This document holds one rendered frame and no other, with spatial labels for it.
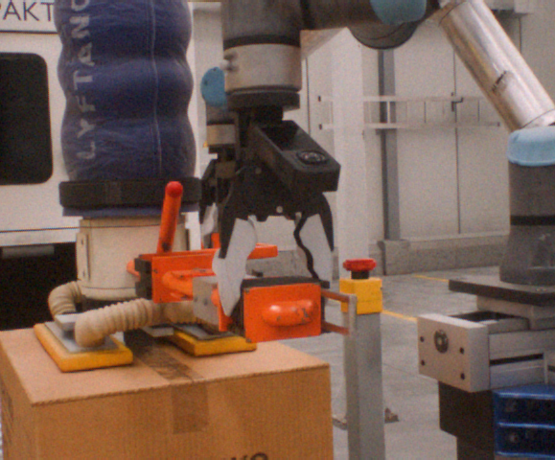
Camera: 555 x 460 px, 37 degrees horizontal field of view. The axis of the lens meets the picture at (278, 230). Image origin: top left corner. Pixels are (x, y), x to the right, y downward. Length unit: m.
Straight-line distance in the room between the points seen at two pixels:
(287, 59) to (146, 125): 0.52
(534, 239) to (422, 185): 10.25
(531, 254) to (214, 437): 0.52
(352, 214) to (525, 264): 3.00
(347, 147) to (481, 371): 3.10
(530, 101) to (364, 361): 0.63
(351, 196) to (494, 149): 8.04
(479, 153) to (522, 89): 10.58
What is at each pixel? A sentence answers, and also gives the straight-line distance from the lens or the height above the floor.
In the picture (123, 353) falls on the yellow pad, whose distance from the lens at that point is 1.22.
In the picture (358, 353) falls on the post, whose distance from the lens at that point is 1.73.
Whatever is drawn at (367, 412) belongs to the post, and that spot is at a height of 0.73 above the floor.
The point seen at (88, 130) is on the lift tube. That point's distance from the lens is 1.30.
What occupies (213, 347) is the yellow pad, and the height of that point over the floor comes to 0.96.
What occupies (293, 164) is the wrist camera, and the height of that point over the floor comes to 1.21.
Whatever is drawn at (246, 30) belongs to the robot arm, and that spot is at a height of 1.34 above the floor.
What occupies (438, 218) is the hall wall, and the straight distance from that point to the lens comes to 11.64.
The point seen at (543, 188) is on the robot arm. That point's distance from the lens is 1.27.
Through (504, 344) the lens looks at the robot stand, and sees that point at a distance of 1.21.
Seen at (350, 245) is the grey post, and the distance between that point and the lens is 4.23.
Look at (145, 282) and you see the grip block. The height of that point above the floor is 1.08.
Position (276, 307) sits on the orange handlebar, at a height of 1.09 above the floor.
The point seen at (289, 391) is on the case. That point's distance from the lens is 1.16.
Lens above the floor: 1.19
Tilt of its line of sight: 3 degrees down
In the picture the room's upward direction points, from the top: 2 degrees counter-clockwise
